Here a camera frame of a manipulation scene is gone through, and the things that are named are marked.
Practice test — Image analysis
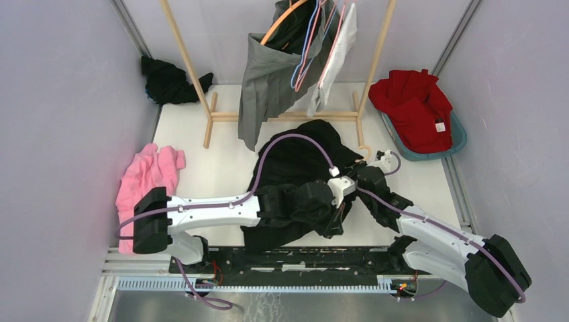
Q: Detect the red garment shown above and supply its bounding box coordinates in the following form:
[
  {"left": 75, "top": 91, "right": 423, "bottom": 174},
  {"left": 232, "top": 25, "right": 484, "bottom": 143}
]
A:
[{"left": 368, "top": 69, "right": 453, "bottom": 154}]

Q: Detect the white cable duct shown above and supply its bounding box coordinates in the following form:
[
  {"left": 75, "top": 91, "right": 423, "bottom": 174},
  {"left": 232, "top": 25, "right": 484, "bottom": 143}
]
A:
[{"left": 117, "top": 276, "right": 397, "bottom": 295}]

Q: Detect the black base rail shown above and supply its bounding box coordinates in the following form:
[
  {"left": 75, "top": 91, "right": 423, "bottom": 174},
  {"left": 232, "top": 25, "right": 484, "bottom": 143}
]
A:
[{"left": 184, "top": 246, "right": 423, "bottom": 286}]

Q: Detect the wooden clothes rack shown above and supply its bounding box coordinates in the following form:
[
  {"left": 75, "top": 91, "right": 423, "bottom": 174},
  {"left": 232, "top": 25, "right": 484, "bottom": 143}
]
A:
[{"left": 159, "top": 0, "right": 397, "bottom": 149}]

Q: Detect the teal laundry basket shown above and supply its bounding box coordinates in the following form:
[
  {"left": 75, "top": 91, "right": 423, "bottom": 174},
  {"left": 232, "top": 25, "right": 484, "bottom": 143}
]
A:
[{"left": 378, "top": 111, "right": 468, "bottom": 162}]

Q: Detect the grey garment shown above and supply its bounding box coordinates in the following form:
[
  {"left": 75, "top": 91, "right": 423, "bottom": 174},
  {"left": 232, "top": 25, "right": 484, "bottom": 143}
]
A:
[{"left": 238, "top": 1, "right": 328, "bottom": 151}]

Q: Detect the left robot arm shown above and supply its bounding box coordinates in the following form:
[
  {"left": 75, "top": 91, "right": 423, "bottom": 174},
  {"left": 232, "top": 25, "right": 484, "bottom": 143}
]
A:
[{"left": 132, "top": 177, "right": 355, "bottom": 273}]

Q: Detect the pink garment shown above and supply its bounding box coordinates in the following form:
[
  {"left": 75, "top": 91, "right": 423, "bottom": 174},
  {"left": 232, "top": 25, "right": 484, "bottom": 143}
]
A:
[{"left": 115, "top": 143, "right": 187, "bottom": 256}]

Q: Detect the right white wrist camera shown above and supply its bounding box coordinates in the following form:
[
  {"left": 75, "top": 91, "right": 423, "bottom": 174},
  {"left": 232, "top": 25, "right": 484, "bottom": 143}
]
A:
[{"left": 368, "top": 150, "right": 401, "bottom": 176}]

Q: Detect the blue wire hanger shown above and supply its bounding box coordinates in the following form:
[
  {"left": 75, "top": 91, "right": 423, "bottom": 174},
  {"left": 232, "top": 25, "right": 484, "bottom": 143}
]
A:
[{"left": 283, "top": 1, "right": 341, "bottom": 92}]

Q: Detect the pink wire hanger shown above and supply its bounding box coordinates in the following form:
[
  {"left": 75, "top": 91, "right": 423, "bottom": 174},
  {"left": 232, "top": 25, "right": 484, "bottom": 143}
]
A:
[{"left": 317, "top": 1, "right": 349, "bottom": 86}]

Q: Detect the orange plastic hanger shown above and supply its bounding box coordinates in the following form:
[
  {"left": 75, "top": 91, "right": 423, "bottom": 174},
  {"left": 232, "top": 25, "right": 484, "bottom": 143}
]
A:
[{"left": 260, "top": 0, "right": 307, "bottom": 46}]

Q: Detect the white skirt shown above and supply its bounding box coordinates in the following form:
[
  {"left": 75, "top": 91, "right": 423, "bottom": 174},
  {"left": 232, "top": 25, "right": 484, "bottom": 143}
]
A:
[{"left": 306, "top": 2, "right": 358, "bottom": 117}]

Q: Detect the black garment corner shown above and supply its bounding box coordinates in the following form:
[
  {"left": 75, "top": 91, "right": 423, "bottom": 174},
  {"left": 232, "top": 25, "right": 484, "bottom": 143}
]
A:
[
  {"left": 140, "top": 56, "right": 199, "bottom": 105},
  {"left": 240, "top": 119, "right": 363, "bottom": 254}
]

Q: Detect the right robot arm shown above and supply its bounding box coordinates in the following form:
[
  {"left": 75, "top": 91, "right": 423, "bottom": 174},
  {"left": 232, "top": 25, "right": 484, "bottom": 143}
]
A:
[{"left": 353, "top": 166, "right": 532, "bottom": 317}]

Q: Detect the wooden hanger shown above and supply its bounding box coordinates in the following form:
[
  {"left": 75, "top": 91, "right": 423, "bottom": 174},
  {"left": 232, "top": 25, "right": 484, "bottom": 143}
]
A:
[{"left": 355, "top": 144, "right": 372, "bottom": 164}]

